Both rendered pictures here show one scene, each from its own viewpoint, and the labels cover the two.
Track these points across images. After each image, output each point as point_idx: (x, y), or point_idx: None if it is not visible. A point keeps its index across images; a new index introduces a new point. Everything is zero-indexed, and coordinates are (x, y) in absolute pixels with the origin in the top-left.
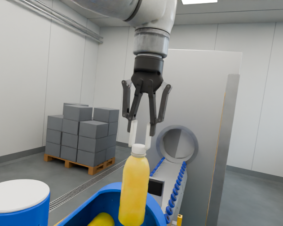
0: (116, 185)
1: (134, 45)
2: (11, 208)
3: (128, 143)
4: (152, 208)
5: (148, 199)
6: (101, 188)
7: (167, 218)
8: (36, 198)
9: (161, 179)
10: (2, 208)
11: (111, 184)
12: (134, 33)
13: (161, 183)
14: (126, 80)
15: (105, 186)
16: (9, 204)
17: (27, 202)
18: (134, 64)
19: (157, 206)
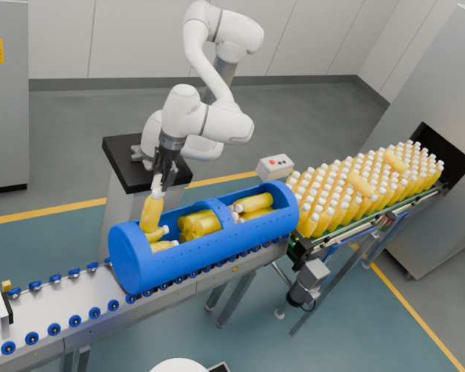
0: (142, 241)
1: (184, 143)
2: (189, 361)
3: (164, 195)
4: (128, 221)
5: (128, 224)
6: (141, 263)
7: (37, 281)
8: (162, 369)
9: None
10: (197, 367)
11: (139, 252)
12: (187, 136)
13: (5, 292)
14: (176, 167)
15: (143, 255)
16: (190, 371)
17: (173, 364)
18: (179, 153)
19: (119, 224)
